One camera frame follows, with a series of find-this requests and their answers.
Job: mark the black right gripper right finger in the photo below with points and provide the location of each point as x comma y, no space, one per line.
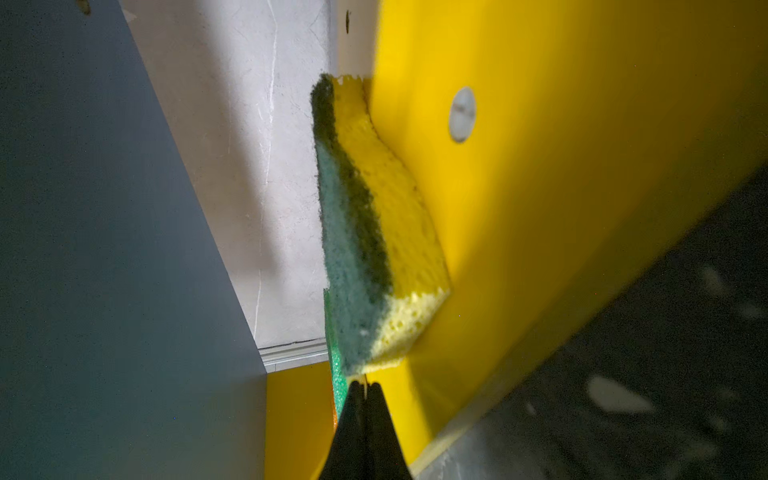
384,457

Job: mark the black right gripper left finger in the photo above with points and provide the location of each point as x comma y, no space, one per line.
346,459

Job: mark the bright green sponge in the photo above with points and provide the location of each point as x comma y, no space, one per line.
338,380

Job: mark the dark green wavy sponge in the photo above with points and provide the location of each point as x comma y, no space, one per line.
386,269

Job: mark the blue lower shelf board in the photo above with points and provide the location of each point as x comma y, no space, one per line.
124,351

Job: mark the yellow shelf unit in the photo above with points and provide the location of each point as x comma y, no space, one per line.
596,173

